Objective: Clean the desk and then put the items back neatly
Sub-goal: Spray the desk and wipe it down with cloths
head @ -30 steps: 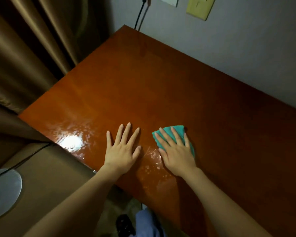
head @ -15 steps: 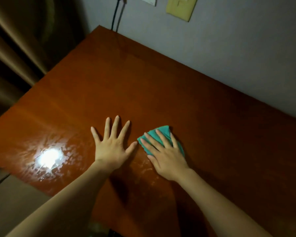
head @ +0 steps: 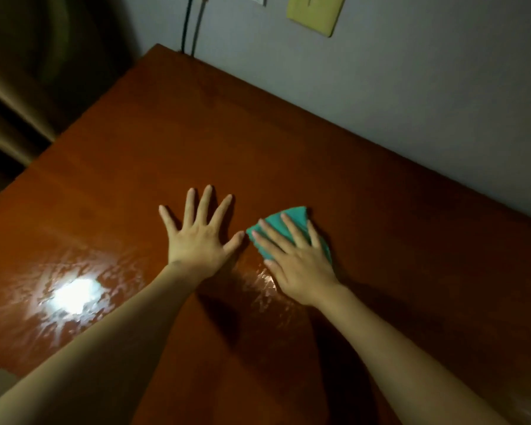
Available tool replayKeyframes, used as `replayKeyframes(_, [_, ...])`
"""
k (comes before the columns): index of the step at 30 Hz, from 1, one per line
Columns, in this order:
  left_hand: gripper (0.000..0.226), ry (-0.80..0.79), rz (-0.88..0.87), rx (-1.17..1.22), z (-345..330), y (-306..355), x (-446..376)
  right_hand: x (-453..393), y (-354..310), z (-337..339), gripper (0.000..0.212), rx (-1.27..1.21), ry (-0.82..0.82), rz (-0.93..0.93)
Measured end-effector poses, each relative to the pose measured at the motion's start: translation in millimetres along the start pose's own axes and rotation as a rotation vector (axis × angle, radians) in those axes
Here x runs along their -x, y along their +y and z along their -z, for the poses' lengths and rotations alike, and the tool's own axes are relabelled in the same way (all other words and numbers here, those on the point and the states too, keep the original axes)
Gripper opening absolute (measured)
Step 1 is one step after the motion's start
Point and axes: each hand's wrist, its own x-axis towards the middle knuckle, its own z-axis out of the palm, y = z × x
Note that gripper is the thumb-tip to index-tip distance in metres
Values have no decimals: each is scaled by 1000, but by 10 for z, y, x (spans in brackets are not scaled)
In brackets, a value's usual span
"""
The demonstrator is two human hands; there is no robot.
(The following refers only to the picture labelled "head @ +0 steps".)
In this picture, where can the yellow wall sticker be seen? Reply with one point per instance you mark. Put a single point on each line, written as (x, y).
(317, 11)

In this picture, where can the person's left hand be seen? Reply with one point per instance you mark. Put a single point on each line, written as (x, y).
(195, 245)

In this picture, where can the brown curtain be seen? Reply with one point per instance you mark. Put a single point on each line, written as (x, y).
(35, 84)

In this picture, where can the teal cleaning cloth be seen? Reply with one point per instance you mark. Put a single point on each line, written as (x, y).
(288, 217)

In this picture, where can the reddish wooden desk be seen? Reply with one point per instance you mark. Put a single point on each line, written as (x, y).
(336, 163)

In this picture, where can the person's right hand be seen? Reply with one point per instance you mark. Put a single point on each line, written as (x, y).
(299, 268)

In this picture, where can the person's left forearm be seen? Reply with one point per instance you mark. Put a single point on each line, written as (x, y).
(88, 358)

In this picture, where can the person's right forearm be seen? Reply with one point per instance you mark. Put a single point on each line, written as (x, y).
(407, 367)

